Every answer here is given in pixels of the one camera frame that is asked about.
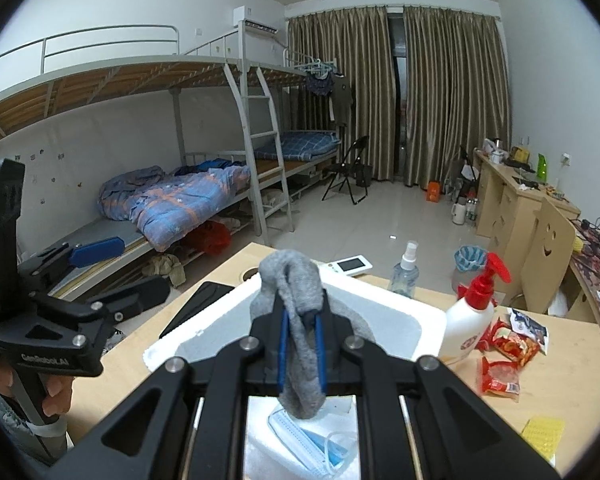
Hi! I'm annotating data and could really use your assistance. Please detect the blue face mask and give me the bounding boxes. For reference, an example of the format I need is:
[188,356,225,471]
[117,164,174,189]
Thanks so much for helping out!
[322,432,361,476]
[268,408,332,479]

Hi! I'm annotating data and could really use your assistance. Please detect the white bottle with red pump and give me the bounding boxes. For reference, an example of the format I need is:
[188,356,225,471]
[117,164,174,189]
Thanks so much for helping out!
[440,252,512,364]

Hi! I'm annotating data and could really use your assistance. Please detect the grey sock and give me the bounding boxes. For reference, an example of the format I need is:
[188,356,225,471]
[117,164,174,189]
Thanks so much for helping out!
[250,249,364,421]

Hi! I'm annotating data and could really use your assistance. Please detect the white remote with screen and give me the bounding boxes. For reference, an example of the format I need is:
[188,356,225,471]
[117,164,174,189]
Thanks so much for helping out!
[322,256,375,279]

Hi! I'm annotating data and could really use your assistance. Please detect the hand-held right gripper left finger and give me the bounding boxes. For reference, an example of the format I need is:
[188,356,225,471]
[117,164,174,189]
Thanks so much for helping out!
[65,296,288,480]

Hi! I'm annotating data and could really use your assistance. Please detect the hanging dark clothes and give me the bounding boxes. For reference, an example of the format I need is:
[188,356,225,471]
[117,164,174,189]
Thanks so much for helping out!
[300,60,355,126]

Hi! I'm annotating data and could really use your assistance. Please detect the brown curtain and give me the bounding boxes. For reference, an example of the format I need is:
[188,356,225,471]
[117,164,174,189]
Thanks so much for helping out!
[286,6,396,181]
[402,5,511,189]

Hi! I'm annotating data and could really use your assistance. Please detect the blue and orange blanket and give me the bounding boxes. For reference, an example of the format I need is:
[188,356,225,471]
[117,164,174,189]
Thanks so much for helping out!
[98,165,254,252]

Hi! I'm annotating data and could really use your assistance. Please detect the wooden chair with smiley face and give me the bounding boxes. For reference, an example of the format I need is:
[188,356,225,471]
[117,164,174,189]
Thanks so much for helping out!
[517,197,579,319]

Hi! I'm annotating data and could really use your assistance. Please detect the blue plaid bedding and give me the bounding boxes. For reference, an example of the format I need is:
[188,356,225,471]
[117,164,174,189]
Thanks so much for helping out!
[253,130,341,161]

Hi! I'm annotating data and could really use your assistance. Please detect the clear spray bottle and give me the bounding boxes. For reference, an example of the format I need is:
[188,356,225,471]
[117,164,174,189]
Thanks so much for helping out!
[389,241,421,299]

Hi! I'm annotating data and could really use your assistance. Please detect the desk with patterned cloth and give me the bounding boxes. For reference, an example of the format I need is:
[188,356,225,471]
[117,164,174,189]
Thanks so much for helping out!
[567,227,600,352]

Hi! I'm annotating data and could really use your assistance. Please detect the black smartphone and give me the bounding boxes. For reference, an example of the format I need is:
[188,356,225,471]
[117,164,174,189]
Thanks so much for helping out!
[158,281,236,340]

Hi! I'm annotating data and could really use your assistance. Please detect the white bunk bed ladder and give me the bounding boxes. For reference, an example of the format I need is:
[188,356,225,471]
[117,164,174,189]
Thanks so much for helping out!
[223,57,295,235]

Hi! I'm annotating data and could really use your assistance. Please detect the white air conditioner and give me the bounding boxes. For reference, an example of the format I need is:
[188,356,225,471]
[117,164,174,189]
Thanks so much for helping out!
[233,6,280,36]

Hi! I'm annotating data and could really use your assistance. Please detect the pile of clothes under bed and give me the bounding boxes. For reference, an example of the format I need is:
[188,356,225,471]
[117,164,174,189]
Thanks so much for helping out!
[140,252,187,289]

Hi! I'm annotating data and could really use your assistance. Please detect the red snack packet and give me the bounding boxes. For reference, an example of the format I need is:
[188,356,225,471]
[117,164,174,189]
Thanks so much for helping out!
[475,307,550,364]
[477,357,522,404]

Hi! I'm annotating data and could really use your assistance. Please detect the black folding chair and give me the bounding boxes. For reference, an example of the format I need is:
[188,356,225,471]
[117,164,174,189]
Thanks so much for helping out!
[321,135,371,206]

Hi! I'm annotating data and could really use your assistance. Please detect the red cloth under bed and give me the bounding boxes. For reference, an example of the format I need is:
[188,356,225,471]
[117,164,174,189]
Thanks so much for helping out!
[192,220,233,256]

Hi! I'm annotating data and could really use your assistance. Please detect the light wooden desk cabinet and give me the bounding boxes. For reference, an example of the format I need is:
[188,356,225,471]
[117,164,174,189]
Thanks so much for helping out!
[472,147,581,241]

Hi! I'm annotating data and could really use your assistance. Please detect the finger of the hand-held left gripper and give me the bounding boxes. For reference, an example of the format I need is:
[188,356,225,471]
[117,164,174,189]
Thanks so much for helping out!
[17,236,126,282]
[86,275,172,322]

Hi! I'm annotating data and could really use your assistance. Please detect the bin with blue bag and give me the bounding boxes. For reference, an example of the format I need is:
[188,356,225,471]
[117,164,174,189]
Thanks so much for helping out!
[452,246,491,294]

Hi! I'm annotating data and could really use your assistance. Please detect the person's left hand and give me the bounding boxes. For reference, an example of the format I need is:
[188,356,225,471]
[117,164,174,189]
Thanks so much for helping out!
[39,373,74,424]

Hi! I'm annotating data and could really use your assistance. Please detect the metal bunk bed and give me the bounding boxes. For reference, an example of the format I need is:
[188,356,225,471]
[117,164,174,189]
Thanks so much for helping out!
[0,25,347,311]

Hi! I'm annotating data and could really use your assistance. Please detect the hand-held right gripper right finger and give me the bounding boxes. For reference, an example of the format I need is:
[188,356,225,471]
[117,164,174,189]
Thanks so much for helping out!
[311,305,564,480]

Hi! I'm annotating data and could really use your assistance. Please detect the white foam box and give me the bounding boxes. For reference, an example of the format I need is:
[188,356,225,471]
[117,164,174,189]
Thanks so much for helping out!
[142,270,449,480]

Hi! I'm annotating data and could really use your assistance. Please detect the white kettle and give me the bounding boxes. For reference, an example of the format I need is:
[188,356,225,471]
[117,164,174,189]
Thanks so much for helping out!
[482,137,511,164]

